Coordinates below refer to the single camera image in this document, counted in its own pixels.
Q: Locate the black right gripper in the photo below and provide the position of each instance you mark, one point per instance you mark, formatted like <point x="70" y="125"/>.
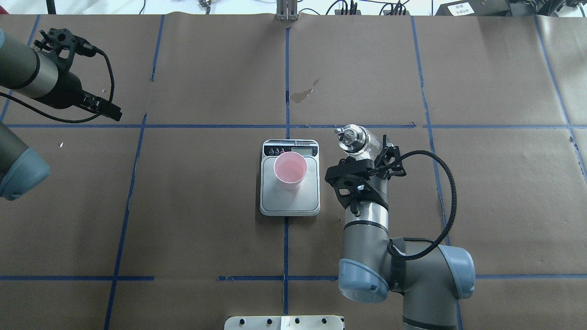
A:
<point x="377" y="183"/>

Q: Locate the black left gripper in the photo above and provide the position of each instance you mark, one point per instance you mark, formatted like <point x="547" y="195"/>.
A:
<point x="68" y="93"/>

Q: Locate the glass sauce bottle steel cap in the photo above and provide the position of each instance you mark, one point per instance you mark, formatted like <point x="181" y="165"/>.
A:
<point x="358" y="142"/>

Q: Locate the pink cup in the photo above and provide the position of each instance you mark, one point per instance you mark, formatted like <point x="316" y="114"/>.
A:
<point x="290" y="169"/>

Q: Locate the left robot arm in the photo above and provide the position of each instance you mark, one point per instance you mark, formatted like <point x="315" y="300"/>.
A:
<point x="21" y="167"/>

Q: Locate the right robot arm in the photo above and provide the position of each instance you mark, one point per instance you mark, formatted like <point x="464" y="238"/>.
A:
<point x="430" y="276"/>

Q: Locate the digital kitchen scale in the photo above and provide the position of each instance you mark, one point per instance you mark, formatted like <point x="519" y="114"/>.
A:
<point x="278" y="201"/>

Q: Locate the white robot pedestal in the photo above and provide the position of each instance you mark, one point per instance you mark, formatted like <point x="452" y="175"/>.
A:
<point x="286" y="322"/>

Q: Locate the aluminium frame post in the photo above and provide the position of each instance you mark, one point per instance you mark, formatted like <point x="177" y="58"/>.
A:
<point x="287" y="10"/>

